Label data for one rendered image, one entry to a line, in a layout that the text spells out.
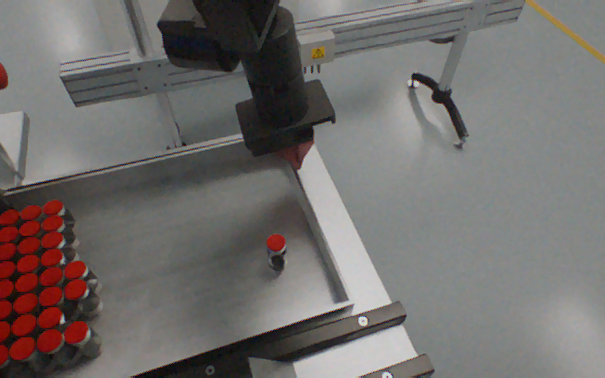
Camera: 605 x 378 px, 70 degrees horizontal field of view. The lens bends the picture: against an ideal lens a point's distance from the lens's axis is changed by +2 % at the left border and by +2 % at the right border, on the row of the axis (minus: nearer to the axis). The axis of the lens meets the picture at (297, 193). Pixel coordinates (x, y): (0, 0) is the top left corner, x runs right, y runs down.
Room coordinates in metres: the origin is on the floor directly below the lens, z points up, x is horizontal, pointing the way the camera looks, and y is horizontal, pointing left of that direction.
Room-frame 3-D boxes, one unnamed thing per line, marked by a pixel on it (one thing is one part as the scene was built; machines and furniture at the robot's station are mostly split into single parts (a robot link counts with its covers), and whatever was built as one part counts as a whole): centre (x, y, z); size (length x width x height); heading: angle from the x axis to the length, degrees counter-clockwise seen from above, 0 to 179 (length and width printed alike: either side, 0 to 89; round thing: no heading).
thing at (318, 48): (1.25, -0.06, 0.50); 0.12 x 0.05 x 0.09; 108
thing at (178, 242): (0.24, 0.15, 0.90); 0.34 x 0.26 x 0.04; 109
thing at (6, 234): (0.19, 0.29, 0.90); 0.18 x 0.02 x 0.05; 19
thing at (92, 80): (1.31, -0.06, 0.49); 1.60 x 0.08 x 0.12; 108
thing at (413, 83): (1.50, -0.63, 0.07); 0.50 x 0.08 x 0.14; 18
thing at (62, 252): (0.21, 0.25, 0.90); 0.18 x 0.02 x 0.05; 19
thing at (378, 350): (0.12, -0.03, 0.91); 0.14 x 0.03 x 0.06; 107
